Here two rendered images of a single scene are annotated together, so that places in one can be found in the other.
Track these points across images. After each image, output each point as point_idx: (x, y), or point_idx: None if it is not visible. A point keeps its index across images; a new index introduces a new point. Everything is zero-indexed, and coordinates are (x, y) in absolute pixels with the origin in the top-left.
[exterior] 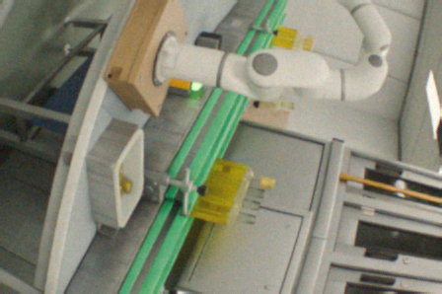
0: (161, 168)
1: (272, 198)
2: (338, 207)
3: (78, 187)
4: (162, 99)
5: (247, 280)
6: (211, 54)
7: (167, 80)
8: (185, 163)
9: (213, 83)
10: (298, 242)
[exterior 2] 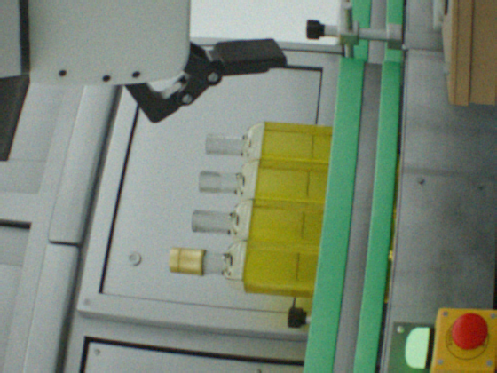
0: (413, 59)
1: (178, 372)
2: (13, 357)
3: None
4: (443, 28)
5: (210, 99)
6: None
7: (445, 25)
8: (372, 109)
9: None
10: (109, 212)
